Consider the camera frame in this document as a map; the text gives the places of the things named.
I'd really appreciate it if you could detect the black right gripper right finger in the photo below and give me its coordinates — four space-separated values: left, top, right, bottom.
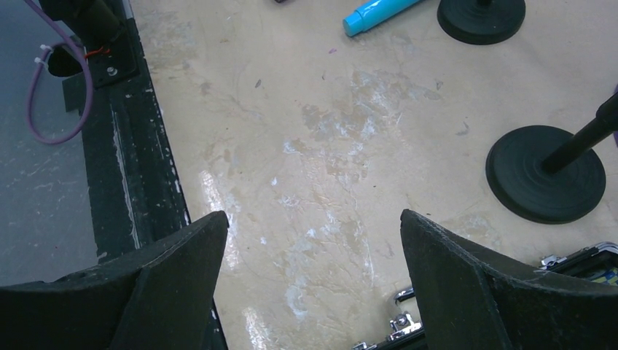
400 209 617 349

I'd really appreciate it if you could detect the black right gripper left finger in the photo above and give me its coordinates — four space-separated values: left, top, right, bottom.
1 211 229 349

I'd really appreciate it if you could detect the black round-base stand front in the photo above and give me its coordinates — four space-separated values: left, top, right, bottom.
485 94 617 225

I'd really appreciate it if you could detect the black round-base stand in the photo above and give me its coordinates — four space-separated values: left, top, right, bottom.
437 0 526 45
485 94 617 225

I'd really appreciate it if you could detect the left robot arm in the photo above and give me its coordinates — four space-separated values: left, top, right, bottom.
39 0 124 49

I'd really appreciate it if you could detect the black poker chip case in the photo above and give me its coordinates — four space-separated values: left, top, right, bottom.
352 241 617 350

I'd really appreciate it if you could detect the blue plastic microphone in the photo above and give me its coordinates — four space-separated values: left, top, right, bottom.
343 0 420 37

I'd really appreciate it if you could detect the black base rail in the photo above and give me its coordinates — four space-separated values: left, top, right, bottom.
61 0 228 350

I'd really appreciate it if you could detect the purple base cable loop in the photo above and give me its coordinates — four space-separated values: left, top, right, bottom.
23 0 95 146

